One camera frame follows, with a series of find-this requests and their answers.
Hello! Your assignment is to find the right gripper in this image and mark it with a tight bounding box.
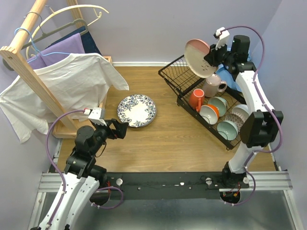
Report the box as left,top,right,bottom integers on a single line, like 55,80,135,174
202,40,234,67

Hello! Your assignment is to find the pink white plate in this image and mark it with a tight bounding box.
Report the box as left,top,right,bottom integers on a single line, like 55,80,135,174
184,39,218,79

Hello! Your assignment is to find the blue white floral plate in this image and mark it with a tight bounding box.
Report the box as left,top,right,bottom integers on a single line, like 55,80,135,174
117,94,157,128

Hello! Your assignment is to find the orange mug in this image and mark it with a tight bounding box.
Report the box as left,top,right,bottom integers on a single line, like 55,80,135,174
189,89,205,112

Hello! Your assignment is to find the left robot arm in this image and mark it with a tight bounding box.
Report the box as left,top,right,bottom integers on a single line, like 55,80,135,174
36,119,129,230

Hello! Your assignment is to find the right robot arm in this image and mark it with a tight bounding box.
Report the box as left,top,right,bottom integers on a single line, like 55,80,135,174
158,32,283,188

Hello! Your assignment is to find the wooden clothes rack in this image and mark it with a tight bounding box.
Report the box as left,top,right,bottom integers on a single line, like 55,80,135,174
0,0,113,139

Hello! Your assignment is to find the blue cloth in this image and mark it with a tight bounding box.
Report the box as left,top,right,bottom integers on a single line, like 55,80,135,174
216,64,242,92

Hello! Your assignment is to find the pink mug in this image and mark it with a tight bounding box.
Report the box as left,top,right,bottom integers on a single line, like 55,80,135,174
202,74,227,98

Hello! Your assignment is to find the green beige bowl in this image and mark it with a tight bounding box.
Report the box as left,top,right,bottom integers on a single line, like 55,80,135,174
208,97,228,117

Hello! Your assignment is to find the white orange bowl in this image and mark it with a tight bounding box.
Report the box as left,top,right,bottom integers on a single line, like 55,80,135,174
200,104,219,125

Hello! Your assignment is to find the white patterned bowl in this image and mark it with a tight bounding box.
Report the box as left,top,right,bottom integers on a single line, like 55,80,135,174
225,104,249,130

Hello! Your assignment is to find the white t-shirt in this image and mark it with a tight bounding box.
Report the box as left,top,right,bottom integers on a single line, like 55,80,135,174
0,53,129,143

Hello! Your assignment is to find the teal bowl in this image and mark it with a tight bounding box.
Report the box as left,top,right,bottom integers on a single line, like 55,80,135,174
217,120,238,141

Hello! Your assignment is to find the navy garment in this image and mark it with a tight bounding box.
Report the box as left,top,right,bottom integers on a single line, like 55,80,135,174
48,26,102,55

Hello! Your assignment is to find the purple shirt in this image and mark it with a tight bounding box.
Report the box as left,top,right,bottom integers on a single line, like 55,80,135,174
27,34,85,69

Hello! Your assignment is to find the blue hanger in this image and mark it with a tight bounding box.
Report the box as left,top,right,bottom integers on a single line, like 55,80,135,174
14,27,70,63

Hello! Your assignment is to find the grey hanger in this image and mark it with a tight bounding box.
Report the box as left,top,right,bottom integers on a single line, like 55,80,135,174
2,18,89,71

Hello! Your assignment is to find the cream hanger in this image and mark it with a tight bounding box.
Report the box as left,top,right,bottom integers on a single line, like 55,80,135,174
25,0,109,59

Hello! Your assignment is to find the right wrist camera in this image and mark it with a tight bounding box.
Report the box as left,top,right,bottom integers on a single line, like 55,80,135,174
213,27,230,50

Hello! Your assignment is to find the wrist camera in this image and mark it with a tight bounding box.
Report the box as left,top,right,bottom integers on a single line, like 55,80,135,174
84,107,106,126
213,27,230,50

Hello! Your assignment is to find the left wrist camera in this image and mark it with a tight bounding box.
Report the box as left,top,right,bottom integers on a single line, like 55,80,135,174
84,107,106,126

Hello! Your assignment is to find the black wire dish rack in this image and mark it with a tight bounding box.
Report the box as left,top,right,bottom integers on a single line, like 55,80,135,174
158,61,248,150

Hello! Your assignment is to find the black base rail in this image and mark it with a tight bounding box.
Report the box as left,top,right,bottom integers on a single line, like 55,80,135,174
107,172,249,200

